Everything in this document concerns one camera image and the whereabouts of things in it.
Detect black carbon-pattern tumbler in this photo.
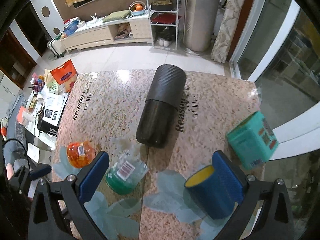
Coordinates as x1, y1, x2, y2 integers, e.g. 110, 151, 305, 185
136, 64, 187, 148

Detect blue cup yellow inside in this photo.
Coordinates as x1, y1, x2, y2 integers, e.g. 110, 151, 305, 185
184, 165, 234, 220

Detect orange snack jar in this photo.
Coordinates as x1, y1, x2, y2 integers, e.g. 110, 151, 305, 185
66, 141, 96, 168

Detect black Zippo box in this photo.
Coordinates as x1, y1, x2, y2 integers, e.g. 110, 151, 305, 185
37, 119, 59, 137

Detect green lid clear jar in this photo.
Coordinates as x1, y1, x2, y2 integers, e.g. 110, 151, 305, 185
105, 151, 149, 196

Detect teal box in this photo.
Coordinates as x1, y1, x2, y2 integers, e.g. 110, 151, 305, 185
226, 111, 279, 170

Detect orange shopping bag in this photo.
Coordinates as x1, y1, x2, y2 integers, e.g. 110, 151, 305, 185
50, 60, 77, 85

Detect green cushion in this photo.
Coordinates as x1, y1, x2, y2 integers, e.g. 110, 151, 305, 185
103, 10, 131, 23

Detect cream TV cabinet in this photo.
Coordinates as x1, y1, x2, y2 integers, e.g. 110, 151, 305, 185
61, 14, 152, 51

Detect fruit bowl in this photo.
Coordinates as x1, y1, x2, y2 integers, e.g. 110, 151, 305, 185
129, 1, 146, 16

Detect white metal shelf rack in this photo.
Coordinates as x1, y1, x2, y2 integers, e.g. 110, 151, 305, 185
146, 0, 181, 49

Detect patterned curtain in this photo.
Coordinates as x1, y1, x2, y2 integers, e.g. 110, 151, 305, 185
211, 0, 245, 63

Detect grey cylindrical air conditioner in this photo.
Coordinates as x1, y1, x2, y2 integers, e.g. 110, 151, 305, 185
183, 0, 219, 52

